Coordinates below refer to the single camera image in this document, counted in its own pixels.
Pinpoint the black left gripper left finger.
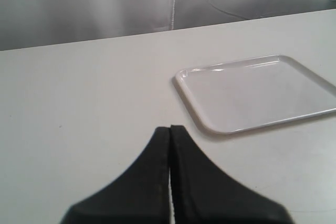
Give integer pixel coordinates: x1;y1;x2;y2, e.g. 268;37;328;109
61;127;171;223

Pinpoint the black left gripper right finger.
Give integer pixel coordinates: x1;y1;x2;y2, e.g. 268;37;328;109
170;125;291;223

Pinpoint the white plastic tray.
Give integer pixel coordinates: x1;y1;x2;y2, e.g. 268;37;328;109
174;55;335;134

